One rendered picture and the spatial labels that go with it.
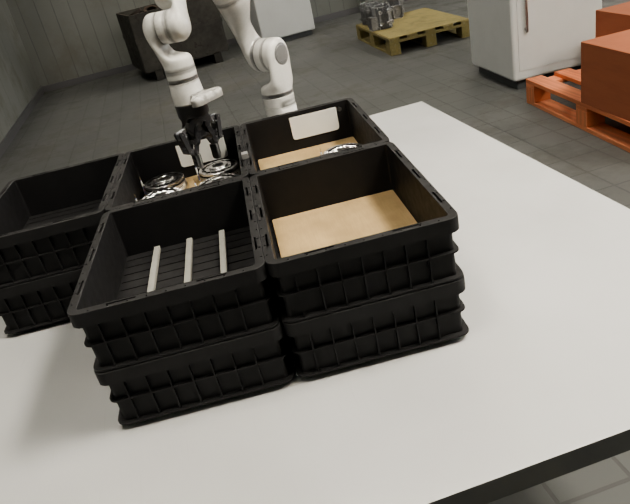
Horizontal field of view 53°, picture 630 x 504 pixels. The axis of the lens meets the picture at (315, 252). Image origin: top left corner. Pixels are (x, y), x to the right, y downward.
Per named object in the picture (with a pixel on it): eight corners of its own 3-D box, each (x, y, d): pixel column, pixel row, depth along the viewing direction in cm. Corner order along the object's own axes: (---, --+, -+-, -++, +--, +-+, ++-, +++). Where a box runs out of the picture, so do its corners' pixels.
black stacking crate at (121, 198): (141, 194, 167) (126, 154, 162) (250, 167, 169) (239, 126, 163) (124, 262, 132) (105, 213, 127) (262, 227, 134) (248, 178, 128)
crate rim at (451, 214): (251, 186, 129) (248, 175, 128) (392, 151, 130) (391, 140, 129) (269, 280, 94) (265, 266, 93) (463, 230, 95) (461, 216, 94)
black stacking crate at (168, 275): (124, 263, 132) (104, 214, 127) (262, 228, 133) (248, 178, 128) (95, 380, 97) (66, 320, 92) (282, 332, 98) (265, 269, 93)
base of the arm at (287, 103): (272, 150, 195) (259, 95, 187) (300, 141, 196) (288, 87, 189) (280, 157, 187) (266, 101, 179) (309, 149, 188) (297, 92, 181)
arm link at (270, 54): (288, 32, 177) (301, 92, 185) (262, 35, 182) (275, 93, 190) (268, 41, 170) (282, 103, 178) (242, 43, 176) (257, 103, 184)
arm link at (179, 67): (156, 87, 144) (191, 81, 142) (133, 18, 137) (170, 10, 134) (168, 79, 150) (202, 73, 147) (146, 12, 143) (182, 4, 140)
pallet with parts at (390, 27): (352, 40, 729) (346, 5, 711) (425, 21, 741) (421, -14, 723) (393, 57, 614) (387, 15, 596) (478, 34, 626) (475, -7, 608)
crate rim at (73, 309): (107, 222, 128) (103, 211, 127) (251, 186, 129) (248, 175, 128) (70, 331, 92) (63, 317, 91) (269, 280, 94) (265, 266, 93)
